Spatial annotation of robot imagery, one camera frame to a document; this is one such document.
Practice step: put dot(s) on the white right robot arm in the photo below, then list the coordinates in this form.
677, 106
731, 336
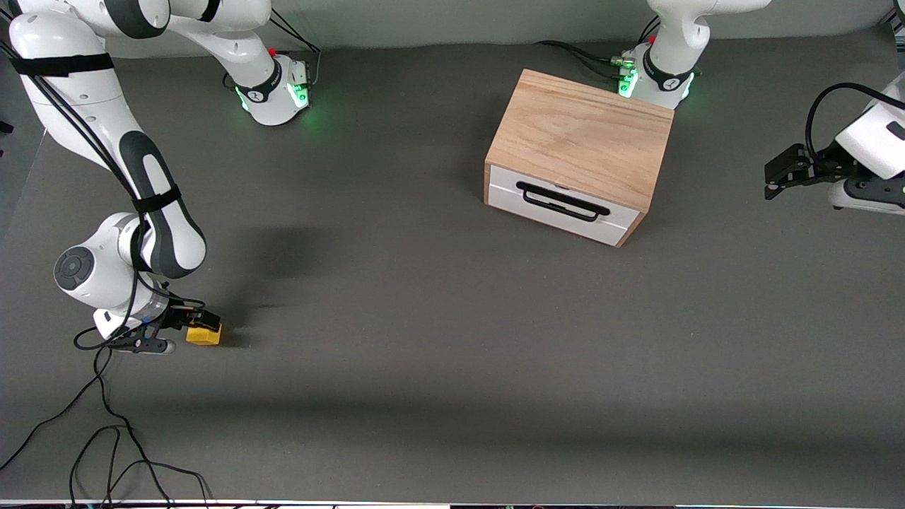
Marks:
85, 106

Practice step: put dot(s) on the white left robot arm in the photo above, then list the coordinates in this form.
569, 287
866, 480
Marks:
679, 42

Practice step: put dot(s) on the wooden drawer cabinet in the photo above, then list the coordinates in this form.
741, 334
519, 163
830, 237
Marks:
580, 134

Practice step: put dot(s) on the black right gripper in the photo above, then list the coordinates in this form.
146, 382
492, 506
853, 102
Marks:
174, 317

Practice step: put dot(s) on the yellow wooden block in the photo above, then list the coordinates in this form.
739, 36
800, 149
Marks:
205, 338

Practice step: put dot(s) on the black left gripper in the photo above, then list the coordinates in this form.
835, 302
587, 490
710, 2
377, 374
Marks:
824, 167

